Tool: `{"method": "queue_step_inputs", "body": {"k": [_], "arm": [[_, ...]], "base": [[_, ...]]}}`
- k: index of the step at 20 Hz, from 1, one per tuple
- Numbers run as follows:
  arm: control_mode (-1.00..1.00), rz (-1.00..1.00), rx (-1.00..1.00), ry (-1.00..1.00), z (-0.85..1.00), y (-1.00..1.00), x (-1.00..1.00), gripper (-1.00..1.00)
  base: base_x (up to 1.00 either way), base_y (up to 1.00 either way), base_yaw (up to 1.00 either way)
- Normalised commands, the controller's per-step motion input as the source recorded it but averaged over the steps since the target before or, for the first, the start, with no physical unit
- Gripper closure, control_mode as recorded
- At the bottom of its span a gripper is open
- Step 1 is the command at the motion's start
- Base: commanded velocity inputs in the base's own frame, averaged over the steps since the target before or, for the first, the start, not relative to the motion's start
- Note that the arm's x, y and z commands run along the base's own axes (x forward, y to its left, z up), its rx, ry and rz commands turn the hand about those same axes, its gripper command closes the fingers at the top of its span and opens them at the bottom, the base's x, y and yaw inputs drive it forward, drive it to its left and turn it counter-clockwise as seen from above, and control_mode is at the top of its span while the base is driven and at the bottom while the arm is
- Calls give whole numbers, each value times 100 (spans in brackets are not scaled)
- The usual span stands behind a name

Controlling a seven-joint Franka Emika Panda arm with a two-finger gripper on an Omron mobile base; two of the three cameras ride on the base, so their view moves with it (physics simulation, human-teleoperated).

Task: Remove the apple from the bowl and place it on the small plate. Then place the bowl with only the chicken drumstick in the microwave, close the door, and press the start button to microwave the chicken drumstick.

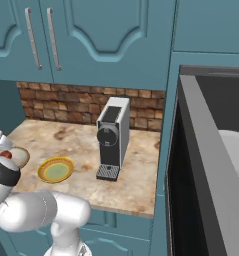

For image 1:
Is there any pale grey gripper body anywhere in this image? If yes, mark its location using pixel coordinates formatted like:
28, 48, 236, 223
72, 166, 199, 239
0, 135, 14, 156

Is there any red apple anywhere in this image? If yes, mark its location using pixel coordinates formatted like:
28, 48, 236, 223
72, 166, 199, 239
0, 150, 13, 161

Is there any tan bowl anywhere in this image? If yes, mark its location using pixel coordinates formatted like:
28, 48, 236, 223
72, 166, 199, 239
6, 146, 31, 170

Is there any yellow plate with green centre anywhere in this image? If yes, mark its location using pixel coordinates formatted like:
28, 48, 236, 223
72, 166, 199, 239
36, 156, 75, 185

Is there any teal base cupboard door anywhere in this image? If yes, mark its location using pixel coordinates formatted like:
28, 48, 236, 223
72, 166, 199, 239
78, 227, 152, 256

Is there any grey microwave door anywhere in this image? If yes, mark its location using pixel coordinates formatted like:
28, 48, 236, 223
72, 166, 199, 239
165, 74, 239, 256

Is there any black microwave oven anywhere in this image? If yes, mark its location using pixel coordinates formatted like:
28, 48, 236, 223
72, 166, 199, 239
178, 64, 239, 196

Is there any teal cupboard above microwave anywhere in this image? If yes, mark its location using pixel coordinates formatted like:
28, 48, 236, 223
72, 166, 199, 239
172, 0, 239, 55

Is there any grey and black coffee machine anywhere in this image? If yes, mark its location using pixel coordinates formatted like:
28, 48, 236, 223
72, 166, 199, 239
95, 96, 132, 183

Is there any teal drawer front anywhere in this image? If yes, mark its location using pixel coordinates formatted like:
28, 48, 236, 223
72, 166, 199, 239
80, 207, 154, 242

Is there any teal narrow wall cupboard door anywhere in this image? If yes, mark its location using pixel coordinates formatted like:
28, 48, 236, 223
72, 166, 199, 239
0, 0, 54, 84

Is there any silver cupboard handle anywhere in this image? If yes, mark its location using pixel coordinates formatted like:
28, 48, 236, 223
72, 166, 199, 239
45, 7, 63, 72
24, 7, 44, 71

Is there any teal wide wall cupboard door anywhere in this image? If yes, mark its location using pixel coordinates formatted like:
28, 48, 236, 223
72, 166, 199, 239
38, 0, 177, 92

